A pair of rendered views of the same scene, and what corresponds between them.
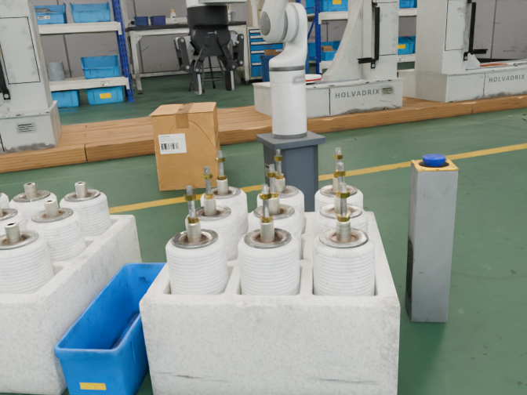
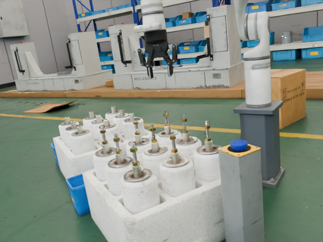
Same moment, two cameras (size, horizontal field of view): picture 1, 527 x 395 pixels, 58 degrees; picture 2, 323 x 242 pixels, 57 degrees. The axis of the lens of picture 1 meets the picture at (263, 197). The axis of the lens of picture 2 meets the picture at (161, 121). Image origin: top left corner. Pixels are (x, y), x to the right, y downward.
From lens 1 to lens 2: 0.81 m
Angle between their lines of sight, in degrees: 52
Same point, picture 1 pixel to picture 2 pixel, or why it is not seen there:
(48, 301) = (75, 160)
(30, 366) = not seen: hidden behind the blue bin
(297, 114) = (255, 91)
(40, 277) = (81, 150)
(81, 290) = not seen: hidden behind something
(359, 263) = (127, 191)
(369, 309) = (120, 219)
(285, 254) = (113, 173)
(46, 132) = (225, 79)
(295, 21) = (253, 26)
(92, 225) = (130, 134)
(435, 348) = not seen: outside the picture
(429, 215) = (227, 185)
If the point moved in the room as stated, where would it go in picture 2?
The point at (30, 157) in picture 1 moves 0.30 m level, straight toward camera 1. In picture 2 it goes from (214, 92) to (204, 99)
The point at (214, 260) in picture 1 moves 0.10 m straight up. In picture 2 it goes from (103, 164) to (97, 134)
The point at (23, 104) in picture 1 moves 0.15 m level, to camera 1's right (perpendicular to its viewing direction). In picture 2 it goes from (218, 63) to (231, 63)
